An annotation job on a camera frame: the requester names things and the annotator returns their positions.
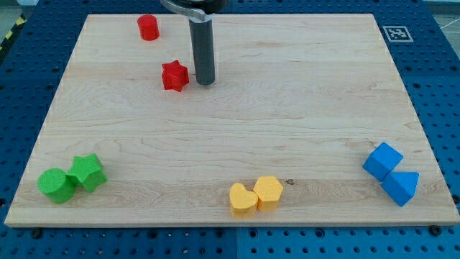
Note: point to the red star block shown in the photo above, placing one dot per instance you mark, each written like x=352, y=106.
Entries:
x=174, y=76

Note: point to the green star block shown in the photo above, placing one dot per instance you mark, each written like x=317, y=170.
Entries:
x=87, y=172

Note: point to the yellow hexagon block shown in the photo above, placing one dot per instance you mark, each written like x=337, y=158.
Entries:
x=269, y=190

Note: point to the yellow heart block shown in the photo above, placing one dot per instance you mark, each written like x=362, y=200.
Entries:
x=243, y=203

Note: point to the light wooden board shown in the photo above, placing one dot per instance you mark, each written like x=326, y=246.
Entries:
x=302, y=97

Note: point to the grey cylindrical pointer stick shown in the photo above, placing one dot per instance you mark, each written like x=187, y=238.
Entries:
x=201, y=34

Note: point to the red cylinder block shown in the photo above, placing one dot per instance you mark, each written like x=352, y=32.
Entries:
x=148, y=27

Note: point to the blue cube block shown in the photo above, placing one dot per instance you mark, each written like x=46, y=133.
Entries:
x=382, y=160

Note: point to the blue triangular prism block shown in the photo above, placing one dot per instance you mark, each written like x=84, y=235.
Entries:
x=401, y=186

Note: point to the green cylinder block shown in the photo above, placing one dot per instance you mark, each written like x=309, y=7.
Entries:
x=56, y=186

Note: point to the white fiducial marker tag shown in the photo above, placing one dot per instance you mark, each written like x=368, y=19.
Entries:
x=397, y=33

